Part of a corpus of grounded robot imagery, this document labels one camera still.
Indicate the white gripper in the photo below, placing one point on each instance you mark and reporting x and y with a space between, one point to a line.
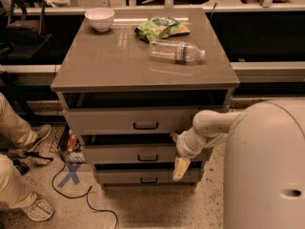
183 147

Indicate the grey drawer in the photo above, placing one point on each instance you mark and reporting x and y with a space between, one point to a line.
134 173
143 148
128 121

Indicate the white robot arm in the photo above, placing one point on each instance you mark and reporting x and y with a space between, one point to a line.
264 162

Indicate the grey bottom drawer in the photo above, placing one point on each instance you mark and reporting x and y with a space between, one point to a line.
134 173

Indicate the grey drawer cabinet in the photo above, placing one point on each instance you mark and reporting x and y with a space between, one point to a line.
113 69

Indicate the grey top drawer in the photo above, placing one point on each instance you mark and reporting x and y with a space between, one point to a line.
128 121

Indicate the clear plastic water bottle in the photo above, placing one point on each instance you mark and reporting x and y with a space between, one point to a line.
179 51

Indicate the blue tape cross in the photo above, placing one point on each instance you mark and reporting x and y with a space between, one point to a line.
71 175

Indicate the green snack bag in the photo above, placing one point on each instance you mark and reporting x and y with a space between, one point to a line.
160 28

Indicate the grey sneaker upper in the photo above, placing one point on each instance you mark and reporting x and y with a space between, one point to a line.
43 133

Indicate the white sneaker lower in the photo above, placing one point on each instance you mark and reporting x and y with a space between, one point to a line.
40 209

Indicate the white bowl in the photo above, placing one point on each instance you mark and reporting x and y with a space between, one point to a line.
100 19

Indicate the beige trouser leg upper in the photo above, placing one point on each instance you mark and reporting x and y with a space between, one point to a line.
14 128

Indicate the beige trouser leg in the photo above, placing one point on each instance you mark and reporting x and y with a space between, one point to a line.
14 128
14 190

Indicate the beige trouser leg lower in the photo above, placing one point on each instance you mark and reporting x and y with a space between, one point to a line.
14 190

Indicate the black chair frame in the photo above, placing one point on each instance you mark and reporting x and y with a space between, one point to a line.
23 30

